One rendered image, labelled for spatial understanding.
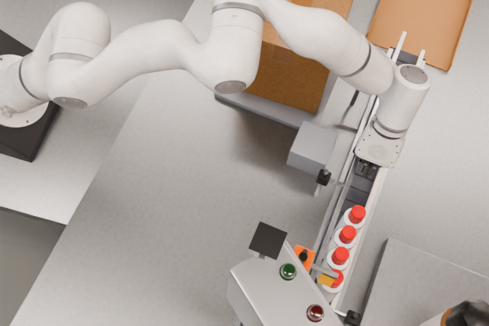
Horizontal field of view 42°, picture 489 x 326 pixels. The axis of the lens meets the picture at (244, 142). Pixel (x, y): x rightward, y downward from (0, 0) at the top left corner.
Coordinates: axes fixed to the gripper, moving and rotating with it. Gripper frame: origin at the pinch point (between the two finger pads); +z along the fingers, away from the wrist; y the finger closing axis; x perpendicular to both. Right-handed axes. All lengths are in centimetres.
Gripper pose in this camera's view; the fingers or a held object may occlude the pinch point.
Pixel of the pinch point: (367, 169)
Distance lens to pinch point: 163.3
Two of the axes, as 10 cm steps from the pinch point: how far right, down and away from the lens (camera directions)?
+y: 9.2, 3.7, -1.2
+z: -1.8, 6.8, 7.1
